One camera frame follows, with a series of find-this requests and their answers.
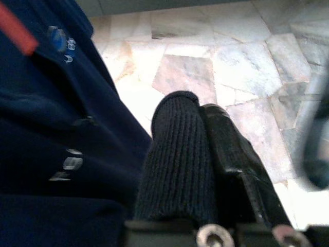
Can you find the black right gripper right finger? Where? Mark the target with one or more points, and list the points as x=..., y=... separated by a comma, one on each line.
x=226, y=144

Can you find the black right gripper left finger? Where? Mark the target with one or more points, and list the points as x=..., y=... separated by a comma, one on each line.
x=174, y=154

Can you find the navy shirt with red collar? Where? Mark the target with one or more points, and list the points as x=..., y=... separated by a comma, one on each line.
x=51, y=115

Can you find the black television console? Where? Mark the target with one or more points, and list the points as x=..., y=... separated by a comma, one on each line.
x=167, y=5

